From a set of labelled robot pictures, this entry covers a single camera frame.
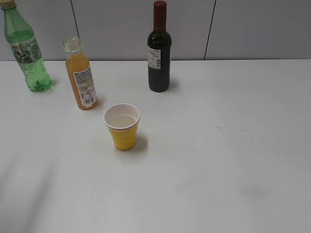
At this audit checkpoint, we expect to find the yellow paper cup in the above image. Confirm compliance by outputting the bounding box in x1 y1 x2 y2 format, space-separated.
104 103 140 151

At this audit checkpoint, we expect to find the orange juice bottle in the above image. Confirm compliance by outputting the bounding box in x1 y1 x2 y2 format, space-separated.
63 36 97 110

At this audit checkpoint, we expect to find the dark red wine bottle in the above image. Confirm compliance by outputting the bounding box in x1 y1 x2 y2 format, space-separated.
147 0 172 92

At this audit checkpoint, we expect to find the green plastic soda bottle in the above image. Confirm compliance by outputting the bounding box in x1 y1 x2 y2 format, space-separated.
0 0 52 92

